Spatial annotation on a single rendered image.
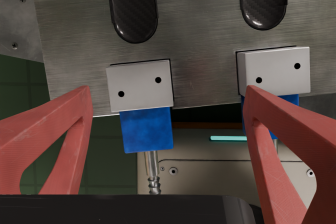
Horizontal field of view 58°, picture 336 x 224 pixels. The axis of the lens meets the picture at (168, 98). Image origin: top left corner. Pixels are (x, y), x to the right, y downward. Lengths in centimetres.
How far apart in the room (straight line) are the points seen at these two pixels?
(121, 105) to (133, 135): 3
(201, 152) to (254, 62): 67
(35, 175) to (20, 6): 103
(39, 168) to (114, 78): 109
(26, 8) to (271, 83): 25
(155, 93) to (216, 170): 70
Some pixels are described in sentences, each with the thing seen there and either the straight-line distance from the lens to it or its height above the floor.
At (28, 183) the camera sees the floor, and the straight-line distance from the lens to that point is 135.
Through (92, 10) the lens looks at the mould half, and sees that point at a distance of 27.
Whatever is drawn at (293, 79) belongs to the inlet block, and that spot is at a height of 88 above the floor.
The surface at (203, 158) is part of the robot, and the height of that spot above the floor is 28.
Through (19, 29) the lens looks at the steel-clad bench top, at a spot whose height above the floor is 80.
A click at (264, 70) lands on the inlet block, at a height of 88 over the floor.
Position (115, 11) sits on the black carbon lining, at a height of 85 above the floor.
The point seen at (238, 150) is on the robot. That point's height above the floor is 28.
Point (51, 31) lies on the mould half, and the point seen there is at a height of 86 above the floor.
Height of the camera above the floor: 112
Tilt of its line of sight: 81 degrees down
